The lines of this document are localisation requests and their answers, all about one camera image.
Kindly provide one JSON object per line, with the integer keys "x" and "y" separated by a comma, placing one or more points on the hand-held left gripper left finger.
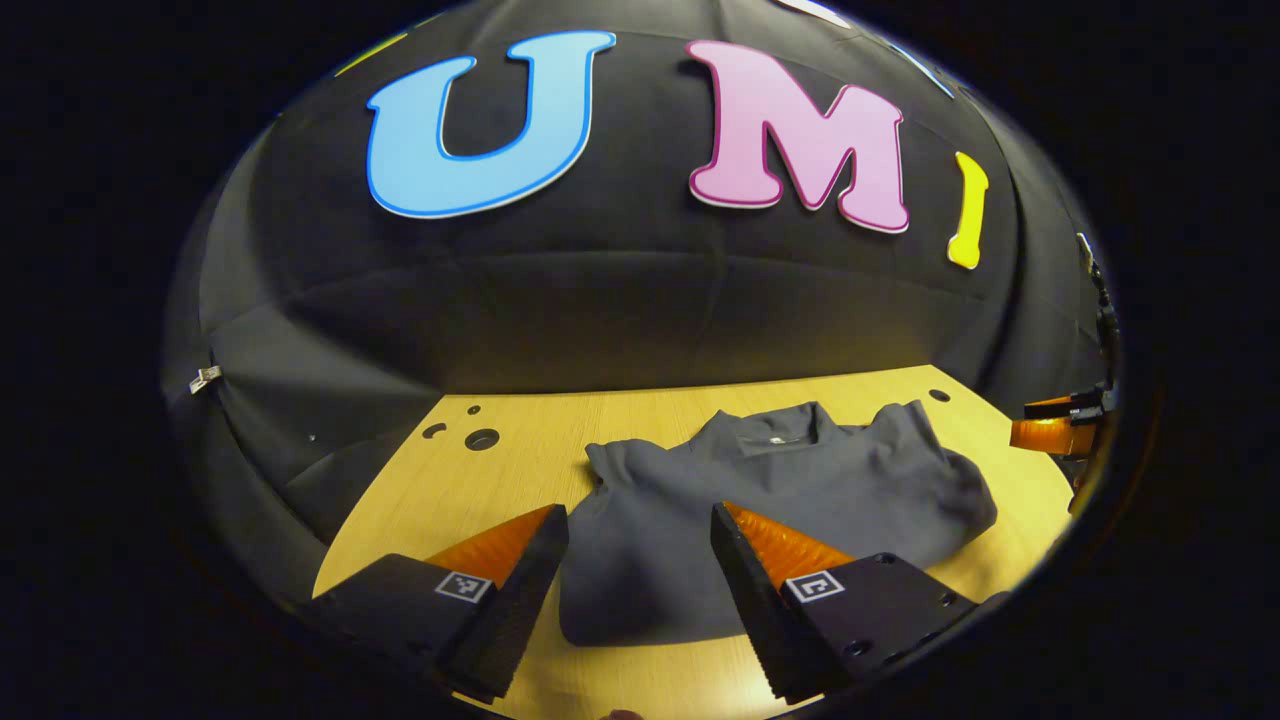
{"x": 520, "y": 605}

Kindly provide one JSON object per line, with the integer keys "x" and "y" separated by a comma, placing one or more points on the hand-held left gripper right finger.
{"x": 752, "y": 605}

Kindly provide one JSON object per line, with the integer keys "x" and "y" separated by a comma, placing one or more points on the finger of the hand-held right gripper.
{"x": 1040, "y": 437}
{"x": 1050, "y": 405}

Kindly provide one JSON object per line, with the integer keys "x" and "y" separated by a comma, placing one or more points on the grey button shirt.
{"x": 850, "y": 490}

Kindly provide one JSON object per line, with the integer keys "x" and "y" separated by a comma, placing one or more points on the black backdrop cloth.
{"x": 600, "y": 290}

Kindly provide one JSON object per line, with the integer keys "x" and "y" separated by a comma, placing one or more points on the white cloth clip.
{"x": 205, "y": 378}

